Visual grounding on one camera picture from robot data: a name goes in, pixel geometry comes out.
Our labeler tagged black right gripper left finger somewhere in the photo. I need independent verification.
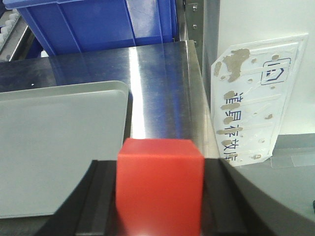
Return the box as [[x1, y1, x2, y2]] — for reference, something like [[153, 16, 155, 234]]
[[36, 160, 117, 236]]

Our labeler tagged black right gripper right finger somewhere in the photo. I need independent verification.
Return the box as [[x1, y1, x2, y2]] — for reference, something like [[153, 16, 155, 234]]
[[201, 159, 315, 236]]

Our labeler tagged red cube block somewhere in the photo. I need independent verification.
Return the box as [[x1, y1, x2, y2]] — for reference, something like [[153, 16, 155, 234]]
[[116, 138, 205, 236]]

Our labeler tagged grey metal tray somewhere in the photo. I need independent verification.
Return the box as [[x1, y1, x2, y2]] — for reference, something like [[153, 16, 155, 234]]
[[0, 81, 129, 219]]

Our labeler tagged white printed sign sheet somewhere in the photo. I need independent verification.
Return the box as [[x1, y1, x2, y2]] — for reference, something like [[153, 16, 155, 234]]
[[210, 33, 308, 167]]

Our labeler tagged blue bin front right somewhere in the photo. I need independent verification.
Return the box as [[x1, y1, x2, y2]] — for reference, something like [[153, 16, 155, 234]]
[[3, 0, 178, 56]]

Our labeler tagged steel shelf upright post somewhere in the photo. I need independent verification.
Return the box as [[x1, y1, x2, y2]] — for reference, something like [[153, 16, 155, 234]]
[[176, 0, 220, 102]]

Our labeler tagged white roller conveyor rail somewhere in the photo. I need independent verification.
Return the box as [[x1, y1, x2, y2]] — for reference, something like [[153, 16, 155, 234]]
[[0, 9, 20, 50]]

